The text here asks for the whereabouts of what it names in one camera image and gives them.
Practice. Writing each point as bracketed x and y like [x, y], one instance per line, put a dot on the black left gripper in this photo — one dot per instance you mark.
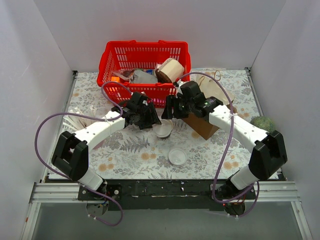
[144, 116]

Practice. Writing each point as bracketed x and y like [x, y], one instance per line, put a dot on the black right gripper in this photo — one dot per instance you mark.
[175, 107]

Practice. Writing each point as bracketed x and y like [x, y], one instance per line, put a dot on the black paper coffee cup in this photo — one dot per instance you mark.
[164, 137]

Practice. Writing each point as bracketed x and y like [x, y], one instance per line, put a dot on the brown paper bag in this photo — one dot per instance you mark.
[210, 89]

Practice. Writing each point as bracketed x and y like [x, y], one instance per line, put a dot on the white plastic cup lid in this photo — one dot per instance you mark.
[177, 156]

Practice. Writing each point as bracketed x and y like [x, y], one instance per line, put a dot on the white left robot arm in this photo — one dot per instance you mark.
[71, 154]

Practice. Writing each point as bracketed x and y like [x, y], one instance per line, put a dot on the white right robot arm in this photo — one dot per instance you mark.
[268, 152]

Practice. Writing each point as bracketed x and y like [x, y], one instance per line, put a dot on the grey crumpled pouch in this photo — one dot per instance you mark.
[141, 77]

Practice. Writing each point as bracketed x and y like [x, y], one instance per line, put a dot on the red plastic shopping basket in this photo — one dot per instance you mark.
[148, 67]

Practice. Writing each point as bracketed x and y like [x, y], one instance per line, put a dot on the clear plastic snack packet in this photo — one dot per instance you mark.
[126, 76]

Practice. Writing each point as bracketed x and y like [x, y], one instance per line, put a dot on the orange snack box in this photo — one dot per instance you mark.
[115, 79]

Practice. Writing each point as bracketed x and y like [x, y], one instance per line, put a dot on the pink cup of straws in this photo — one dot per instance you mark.
[76, 123]

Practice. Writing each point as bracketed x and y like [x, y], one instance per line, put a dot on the green melon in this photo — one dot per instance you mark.
[264, 123]

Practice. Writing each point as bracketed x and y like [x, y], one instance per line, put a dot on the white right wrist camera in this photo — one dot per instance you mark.
[177, 85]

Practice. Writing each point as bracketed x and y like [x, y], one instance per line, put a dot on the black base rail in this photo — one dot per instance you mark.
[160, 194]

